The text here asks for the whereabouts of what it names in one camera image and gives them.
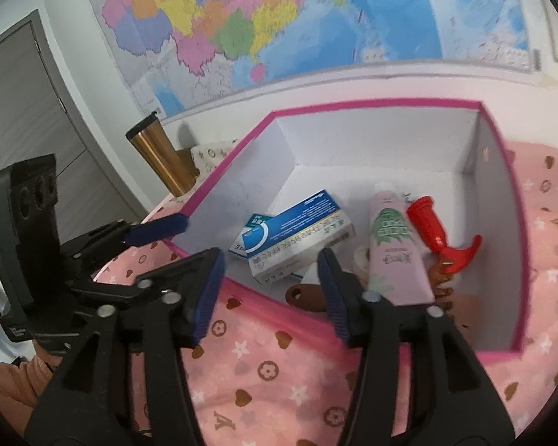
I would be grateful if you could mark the colourful wall map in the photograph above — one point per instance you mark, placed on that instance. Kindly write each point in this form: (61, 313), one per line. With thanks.
(260, 18)

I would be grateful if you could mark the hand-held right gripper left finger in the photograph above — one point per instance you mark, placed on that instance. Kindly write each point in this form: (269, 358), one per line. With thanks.
(209, 288)

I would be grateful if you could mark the pink cardboard box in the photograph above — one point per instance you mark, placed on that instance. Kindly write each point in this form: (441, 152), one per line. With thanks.
(386, 148)

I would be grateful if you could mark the pink printed blanket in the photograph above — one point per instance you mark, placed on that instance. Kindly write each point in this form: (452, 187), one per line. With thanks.
(269, 357)

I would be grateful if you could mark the person's left forearm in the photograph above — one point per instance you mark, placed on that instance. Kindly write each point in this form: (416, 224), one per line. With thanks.
(14, 381)

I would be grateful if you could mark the blue medicine box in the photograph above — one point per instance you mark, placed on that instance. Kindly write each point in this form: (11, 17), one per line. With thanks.
(302, 213)

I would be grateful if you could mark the white teal medicine box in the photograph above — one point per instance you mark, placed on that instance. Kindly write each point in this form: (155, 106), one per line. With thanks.
(237, 246)

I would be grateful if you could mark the small white tube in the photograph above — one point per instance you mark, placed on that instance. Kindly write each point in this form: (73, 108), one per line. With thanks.
(309, 274)

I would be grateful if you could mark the pink tube with green leaf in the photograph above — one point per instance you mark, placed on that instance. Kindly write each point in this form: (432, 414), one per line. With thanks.
(395, 251)

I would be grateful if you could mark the grey door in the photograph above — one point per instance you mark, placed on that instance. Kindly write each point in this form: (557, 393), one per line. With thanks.
(28, 102)

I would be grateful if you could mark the gold metal tumbler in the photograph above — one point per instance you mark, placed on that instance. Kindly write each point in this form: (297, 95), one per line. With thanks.
(162, 158)

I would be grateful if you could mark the white tape roll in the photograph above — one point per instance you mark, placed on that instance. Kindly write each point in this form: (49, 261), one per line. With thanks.
(362, 260)

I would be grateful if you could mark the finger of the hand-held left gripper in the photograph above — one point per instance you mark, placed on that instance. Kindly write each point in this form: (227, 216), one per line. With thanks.
(121, 285)
(158, 230)

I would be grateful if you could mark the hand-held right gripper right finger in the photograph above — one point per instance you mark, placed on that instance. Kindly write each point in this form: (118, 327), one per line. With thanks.
(335, 288)

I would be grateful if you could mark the red corkscrew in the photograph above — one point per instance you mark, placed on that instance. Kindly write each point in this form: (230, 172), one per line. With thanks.
(428, 227)

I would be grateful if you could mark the white patterned container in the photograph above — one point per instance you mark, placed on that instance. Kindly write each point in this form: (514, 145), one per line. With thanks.
(214, 155)

